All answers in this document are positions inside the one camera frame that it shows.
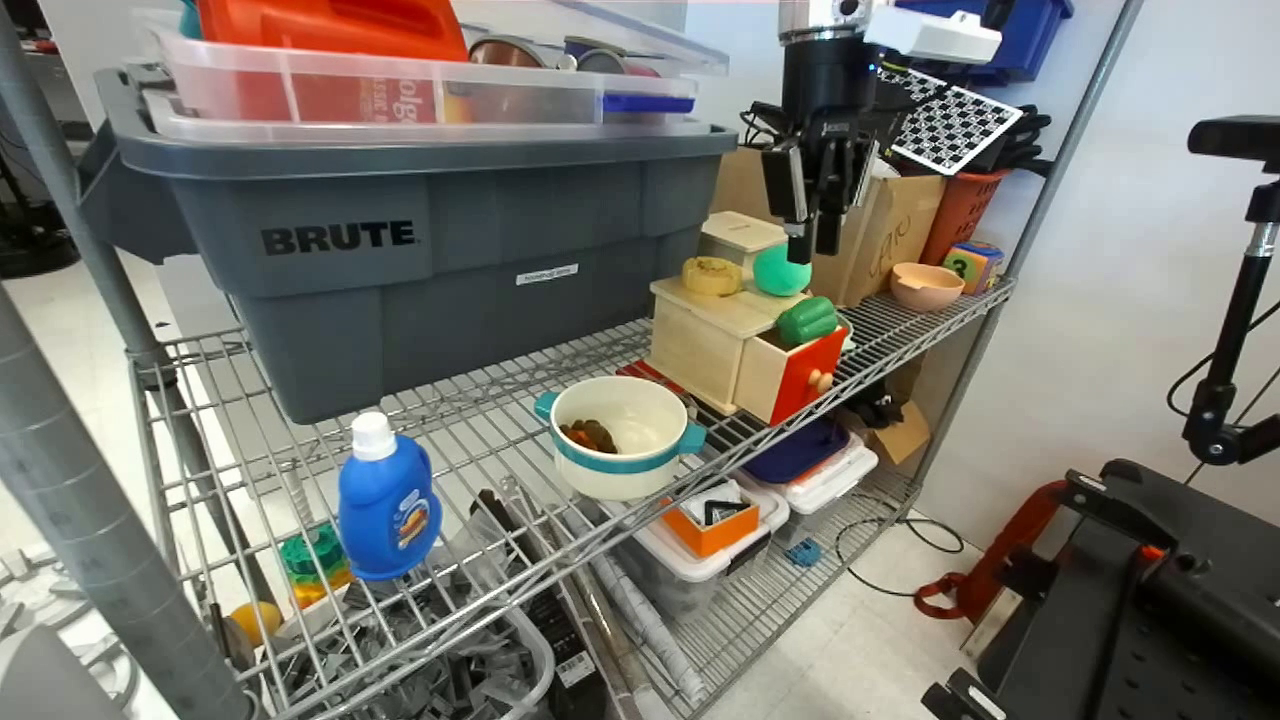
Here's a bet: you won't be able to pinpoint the orange red plastic container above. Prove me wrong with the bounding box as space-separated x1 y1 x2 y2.
193 0 474 65

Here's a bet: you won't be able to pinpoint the grey brute storage tote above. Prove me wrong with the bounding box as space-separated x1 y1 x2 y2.
76 59 742 429

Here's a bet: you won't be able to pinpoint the clear plastic storage bin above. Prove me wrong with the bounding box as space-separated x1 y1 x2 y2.
139 19 731 151

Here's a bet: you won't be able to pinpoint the yellow toy piece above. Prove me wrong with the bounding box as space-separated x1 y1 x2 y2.
226 602 289 653

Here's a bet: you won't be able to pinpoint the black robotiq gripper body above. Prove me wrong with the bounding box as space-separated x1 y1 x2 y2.
777 35 880 151

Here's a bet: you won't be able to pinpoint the blue detergent bottle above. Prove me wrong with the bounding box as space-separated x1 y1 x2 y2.
333 408 450 588

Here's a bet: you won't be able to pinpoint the small colourful block toy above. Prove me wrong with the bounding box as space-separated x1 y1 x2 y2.
941 245 1006 299

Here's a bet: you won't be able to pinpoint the bundle of metal rods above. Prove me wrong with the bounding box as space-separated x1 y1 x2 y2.
465 486 713 713

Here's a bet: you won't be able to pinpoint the brown toy food piece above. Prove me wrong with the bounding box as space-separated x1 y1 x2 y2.
555 415 622 460

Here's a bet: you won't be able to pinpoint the wire basket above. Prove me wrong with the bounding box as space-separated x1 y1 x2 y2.
249 579 559 720

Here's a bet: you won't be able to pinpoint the black electronic device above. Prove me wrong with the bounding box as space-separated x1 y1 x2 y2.
735 95 804 151

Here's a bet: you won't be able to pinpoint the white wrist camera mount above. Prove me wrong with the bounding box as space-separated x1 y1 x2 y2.
865 6 1007 68

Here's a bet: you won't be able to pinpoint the black camera stand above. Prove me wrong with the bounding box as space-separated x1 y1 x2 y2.
1160 113 1280 472

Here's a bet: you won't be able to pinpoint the yellow round plush toy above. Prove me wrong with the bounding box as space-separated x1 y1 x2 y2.
678 253 749 299

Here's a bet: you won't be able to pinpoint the blue plastic bin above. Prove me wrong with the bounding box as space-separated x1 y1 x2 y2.
895 0 1080 90

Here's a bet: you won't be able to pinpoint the black robot cart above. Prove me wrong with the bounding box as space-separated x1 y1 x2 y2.
915 458 1280 720

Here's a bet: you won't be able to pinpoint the metal wire shelf rack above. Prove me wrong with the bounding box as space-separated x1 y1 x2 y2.
0 0 1150 720

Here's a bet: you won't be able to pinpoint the terracotta plant pot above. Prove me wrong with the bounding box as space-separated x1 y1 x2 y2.
919 167 1006 268

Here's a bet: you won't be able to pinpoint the small cardboard box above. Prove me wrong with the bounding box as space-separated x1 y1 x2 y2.
849 387 936 472

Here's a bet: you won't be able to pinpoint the red strap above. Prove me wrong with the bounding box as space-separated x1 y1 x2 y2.
910 477 1080 625

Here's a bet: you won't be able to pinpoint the pink small bowl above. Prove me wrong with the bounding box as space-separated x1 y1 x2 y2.
886 262 970 318

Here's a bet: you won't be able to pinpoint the small pale wooden box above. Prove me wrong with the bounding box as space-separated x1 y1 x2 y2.
695 210 794 268

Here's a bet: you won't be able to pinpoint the green toy cups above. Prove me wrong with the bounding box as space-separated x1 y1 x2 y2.
275 519 356 593

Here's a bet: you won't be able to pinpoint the wooden box with red drawer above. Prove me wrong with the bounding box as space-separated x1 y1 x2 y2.
645 275 856 429

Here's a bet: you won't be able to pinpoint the clear container with blue item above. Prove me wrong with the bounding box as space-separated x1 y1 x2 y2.
731 415 886 519

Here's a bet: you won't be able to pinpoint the green pepper plush toy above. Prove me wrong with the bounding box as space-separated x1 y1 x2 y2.
763 293 843 358

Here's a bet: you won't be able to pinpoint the white bowl with teal band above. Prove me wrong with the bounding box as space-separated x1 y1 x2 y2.
533 371 713 508

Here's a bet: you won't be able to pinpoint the small blue plastic piece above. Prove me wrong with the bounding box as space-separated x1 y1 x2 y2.
782 534 827 573

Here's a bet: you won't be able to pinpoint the white perforated panel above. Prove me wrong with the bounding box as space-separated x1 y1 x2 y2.
876 59 1027 181

